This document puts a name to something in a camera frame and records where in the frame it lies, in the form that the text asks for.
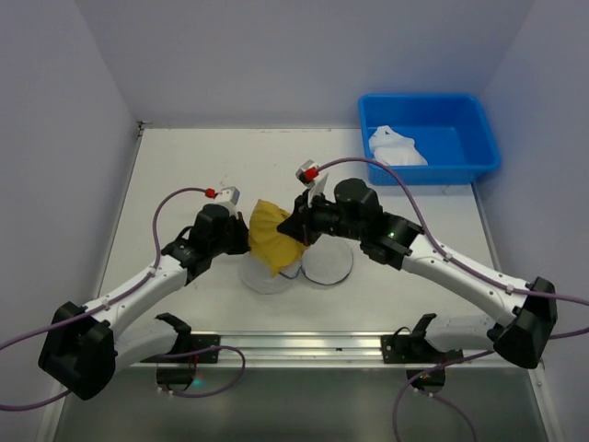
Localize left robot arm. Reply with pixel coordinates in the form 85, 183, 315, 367
38, 203, 248, 400

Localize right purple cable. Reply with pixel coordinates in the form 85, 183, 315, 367
298, 157, 589, 442

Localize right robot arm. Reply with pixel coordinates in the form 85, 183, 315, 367
277, 179, 558, 369

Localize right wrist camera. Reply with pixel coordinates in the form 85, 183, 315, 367
295, 160, 329, 207

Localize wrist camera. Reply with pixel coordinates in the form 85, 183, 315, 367
295, 160, 329, 207
214, 186, 240, 205

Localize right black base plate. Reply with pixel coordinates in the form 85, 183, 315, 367
380, 326, 464, 365

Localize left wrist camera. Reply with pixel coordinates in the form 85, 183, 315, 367
214, 186, 240, 205

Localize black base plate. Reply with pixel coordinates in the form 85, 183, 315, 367
380, 326, 464, 365
187, 334, 221, 366

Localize yellow garment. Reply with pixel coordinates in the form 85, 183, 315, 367
248, 200, 308, 276

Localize blue plastic bin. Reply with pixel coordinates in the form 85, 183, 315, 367
358, 93, 501, 185

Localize white mesh laundry bag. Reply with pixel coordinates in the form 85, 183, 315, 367
237, 238, 354, 295

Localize white bra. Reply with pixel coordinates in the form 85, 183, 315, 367
368, 125, 428, 167

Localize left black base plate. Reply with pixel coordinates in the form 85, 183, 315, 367
187, 334, 221, 366

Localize aluminium mounting rail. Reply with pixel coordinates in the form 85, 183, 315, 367
133, 331, 547, 369

